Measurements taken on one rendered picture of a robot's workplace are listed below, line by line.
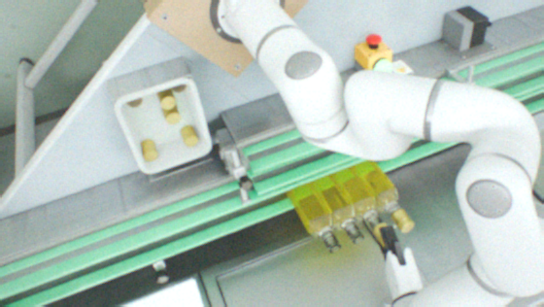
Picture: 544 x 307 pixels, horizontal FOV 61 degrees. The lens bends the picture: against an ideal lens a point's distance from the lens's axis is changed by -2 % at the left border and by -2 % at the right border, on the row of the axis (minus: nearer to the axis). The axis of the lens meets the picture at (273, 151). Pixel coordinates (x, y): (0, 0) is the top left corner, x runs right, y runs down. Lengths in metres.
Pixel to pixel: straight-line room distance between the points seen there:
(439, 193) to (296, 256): 0.45
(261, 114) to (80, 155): 0.44
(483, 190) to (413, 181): 0.82
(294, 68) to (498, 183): 0.32
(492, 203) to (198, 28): 0.61
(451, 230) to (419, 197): 0.13
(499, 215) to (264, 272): 0.70
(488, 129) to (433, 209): 0.69
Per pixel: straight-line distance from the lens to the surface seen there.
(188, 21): 0.92
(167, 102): 1.04
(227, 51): 0.98
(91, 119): 1.11
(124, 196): 1.18
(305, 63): 0.70
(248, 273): 1.19
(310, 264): 1.18
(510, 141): 0.65
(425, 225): 1.31
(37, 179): 1.21
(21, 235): 1.23
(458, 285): 0.79
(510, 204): 0.60
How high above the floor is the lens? 1.66
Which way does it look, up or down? 43 degrees down
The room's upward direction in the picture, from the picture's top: 149 degrees clockwise
